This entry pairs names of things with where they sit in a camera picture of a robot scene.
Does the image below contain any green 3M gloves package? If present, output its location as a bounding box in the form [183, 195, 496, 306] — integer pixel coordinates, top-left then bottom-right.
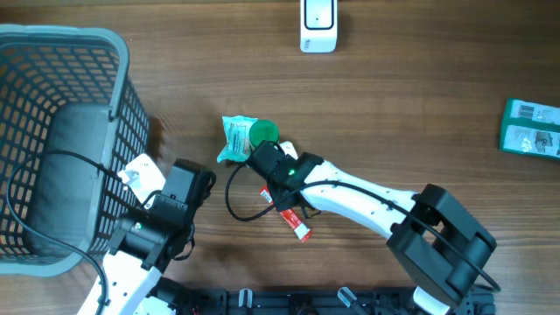
[499, 98, 559, 159]

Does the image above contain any green lid white jar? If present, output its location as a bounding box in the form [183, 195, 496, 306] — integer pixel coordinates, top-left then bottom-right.
[249, 120, 280, 148]

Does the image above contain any teal white tissue packet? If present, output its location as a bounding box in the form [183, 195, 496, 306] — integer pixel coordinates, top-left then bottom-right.
[217, 115, 258, 163]

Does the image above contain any white barcode scanner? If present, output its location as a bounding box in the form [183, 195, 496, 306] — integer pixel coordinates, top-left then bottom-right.
[300, 0, 338, 53]

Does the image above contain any grey plastic shopping basket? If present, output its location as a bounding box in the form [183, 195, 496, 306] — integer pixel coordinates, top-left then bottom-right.
[1, 24, 150, 277]

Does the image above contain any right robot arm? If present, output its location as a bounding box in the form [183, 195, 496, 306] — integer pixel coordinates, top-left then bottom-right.
[246, 142, 500, 314]

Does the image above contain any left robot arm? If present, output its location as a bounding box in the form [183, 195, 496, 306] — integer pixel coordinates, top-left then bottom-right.
[78, 153, 216, 315]

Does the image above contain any long red snack stick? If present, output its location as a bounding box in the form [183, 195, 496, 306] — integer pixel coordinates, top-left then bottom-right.
[259, 185, 312, 243]

